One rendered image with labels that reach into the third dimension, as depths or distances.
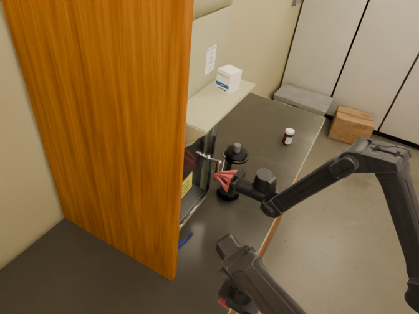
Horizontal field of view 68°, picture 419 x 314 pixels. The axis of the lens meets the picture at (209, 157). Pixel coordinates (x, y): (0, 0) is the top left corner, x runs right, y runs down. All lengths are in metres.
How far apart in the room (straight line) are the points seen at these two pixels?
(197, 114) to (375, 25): 3.09
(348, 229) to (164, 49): 2.43
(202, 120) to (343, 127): 3.02
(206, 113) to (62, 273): 0.72
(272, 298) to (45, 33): 0.71
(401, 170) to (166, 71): 0.54
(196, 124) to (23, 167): 0.61
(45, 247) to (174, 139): 0.73
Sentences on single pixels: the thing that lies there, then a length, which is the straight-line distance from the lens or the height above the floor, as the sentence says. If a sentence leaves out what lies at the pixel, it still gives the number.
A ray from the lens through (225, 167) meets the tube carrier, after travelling 1.26.
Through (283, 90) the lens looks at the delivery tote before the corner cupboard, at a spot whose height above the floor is 0.32.
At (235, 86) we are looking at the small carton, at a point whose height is 1.52.
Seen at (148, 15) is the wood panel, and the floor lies 1.76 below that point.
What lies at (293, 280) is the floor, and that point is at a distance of 2.36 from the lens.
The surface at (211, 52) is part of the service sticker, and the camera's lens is 0.91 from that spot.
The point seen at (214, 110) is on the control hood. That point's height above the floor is 1.51.
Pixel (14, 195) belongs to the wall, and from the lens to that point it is 1.17.
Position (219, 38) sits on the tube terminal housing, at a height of 1.63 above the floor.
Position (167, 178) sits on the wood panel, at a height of 1.39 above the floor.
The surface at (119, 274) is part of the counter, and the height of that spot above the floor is 0.94.
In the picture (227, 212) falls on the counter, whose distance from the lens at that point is 1.32.
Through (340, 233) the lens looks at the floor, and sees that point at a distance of 2.76.
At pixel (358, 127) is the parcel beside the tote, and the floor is 0.23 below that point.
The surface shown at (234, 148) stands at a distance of 1.22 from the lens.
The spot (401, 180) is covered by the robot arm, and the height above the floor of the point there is 1.50.
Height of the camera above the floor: 1.92
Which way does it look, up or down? 39 degrees down
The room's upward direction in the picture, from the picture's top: 7 degrees clockwise
